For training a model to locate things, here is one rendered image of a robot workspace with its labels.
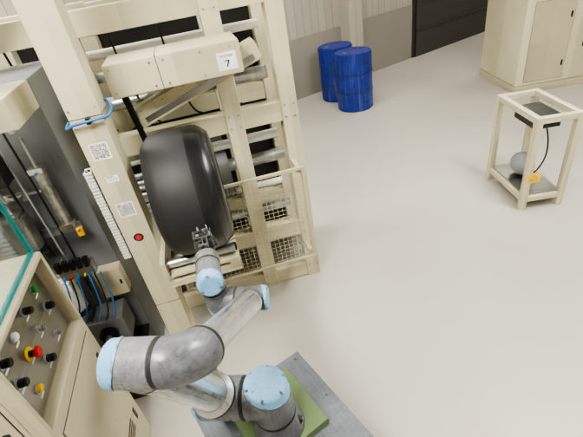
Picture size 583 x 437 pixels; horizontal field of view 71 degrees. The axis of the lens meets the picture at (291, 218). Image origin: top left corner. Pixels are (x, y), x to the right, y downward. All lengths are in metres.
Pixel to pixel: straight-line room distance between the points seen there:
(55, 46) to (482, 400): 2.51
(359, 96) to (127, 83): 4.28
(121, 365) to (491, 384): 2.03
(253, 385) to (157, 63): 1.40
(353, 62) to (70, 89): 4.44
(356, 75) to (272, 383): 4.86
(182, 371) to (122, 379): 0.13
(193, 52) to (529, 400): 2.38
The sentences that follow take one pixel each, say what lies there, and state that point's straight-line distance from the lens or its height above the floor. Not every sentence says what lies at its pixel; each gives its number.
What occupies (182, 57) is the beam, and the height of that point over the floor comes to 1.75.
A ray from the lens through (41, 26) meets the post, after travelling 1.78.
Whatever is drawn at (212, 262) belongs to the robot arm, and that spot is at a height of 1.22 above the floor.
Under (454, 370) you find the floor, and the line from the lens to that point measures 2.60.
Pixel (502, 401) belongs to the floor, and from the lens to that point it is 2.55.
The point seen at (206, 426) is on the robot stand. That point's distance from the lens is 1.82.
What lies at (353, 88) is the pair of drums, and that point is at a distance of 5.87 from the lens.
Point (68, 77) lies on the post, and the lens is 1.80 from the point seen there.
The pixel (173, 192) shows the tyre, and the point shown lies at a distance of 1.73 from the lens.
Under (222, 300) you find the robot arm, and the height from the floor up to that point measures 1.10.
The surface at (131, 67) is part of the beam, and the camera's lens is 2.02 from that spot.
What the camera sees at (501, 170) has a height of 0.13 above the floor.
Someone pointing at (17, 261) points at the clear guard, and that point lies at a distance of 1.75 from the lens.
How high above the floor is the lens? 2.11
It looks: 34 degrees down
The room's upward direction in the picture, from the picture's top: 10 degrees counter-clockwise
